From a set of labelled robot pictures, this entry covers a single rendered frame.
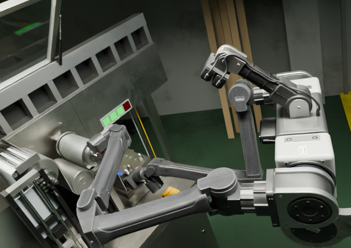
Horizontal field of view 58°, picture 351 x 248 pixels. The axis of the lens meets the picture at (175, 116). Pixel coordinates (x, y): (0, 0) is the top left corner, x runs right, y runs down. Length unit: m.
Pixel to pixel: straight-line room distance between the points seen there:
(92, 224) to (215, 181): 0.34
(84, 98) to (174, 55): 2.08
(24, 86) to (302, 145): 1.36
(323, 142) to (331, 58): 2.92
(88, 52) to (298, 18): 2.14
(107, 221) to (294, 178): 0.48
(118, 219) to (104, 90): 1.23
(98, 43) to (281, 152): 1.41
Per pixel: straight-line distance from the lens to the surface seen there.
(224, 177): 0.83
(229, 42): 3.19
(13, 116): 1.84
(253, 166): 1.31
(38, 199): 1.42
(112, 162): 1.09
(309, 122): 0.91
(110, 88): 2.02
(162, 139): 2.63
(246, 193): 0.80
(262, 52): 3.66
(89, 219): 0.91
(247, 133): 1.25
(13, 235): 1.95
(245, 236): 2.60
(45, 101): 1.90
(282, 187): 0.78
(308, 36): 3.45
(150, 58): 2.23
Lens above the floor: 2.06
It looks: 29 degrees down
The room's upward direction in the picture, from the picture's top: 20 degrees counter-clockwise
